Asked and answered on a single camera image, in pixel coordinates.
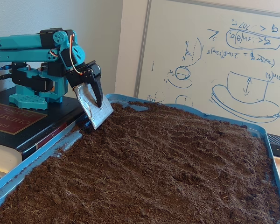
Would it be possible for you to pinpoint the teal robot arm with base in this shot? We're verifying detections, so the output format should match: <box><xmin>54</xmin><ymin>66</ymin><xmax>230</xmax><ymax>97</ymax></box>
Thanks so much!
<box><xmin>0</xmin><ymin>28</ymin><xmax>87</xmax><ymax>110</ymax></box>

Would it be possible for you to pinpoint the whiteboard with blue drawings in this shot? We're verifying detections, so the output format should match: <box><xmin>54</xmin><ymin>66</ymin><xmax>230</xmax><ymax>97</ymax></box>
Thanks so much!
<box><xmin>134</xmin><ymin>0</ymin><xmax>280</xmax><ymax>136</ymax></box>

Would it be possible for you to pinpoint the black chemistry physics handbook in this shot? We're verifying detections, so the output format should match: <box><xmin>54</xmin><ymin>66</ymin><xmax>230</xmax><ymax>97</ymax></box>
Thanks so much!
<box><xmin>0</xmin><ymin>90</ymin><xmax>89</xmax><ymax>180</ymax></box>

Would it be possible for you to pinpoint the blue plastic tray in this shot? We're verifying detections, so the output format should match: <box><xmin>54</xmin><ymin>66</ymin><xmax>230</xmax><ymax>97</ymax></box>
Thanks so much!
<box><xmin>0</xmin><ymin>93</ymin><xmax>280</xmax><ymax>224</ymax></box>

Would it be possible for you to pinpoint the perforated electronics box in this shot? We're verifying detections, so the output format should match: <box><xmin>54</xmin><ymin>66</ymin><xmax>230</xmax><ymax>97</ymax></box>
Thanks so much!
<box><xmin>267</xmin><ymin>134</ymin><xmax>280</xmax><ymax>160</ymax></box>

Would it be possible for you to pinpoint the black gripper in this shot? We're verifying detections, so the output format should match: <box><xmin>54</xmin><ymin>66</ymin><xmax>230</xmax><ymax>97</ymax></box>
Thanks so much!
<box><xmin>65</xmin><ymin>60</ymin><xmax>114</xmax><ymax>130</ymax></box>

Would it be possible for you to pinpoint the brown soil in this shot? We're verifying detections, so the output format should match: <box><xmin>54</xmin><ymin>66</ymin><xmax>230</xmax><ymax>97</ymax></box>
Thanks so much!
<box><xmin>0</xmin><ymin>100</ymin><xmax>280</xmax><ymax>224</ymax></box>

